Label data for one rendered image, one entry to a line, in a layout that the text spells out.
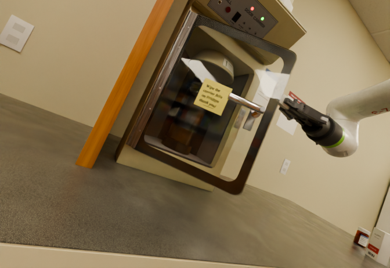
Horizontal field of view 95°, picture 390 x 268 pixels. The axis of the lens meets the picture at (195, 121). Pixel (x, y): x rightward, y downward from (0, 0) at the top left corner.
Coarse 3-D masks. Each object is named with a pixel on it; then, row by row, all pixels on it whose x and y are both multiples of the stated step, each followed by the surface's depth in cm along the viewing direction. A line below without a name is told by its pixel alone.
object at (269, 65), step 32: (192, 32) 48; (224, 32) 48; (192, 64) 47; (224, 64) 47; (256, 64) 46; (288, 64) 46; (160, 96) 46; (192, 96) 46; (256, 96) 46; (160, 128) 45; (192, 128) 45; (224, 128) 45; (256, 128) 45; (160, 160) 45; (192, 160) 44; (224, 160) 44
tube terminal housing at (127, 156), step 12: (192, 0) 51; (180, 24) 51; (168, 48) 51; (156, 72) 52; (144, 96) 52; (132, 120) 52; (120, 144) 52; (120, 156) 46; (132, 156) 47; (144, 156) 48; (144, 168) 49; (156, 168) 50; (168, 168) 52; (180, 180) 54; (192, 180) 55
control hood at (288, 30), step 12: (204, 0) 47; (264, 0) 47; (276, 0) 47; (204, 12) 50; (276, 12) 49; (288, 12) 50; (228, 24) 51; (276, 24) 52; (288, 24) 52; (300, 24) 52; (276, 36) 54; (288, 36) 54; (300, 36) 54; (288, 48) 57
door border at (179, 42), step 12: (192, 12) 48; (192, 24) 48; (180, 36) 48; (180, 48) 47; (168, 60) 47; (168, 72) 47; (156, 96) 46; (144, 108) 46; (144, 120) 46; (132, 132) 45; (132, 144) 45
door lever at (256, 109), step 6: (228, 96) 41; (234, 96) 41; (234, 102) 41; (240, 102) 41; (246, 102) 40; (252, 102) 41; (252, 108) 40; (258, 108) 40; (264, 108) 40; (252, 114) 45; (258, 114) 45
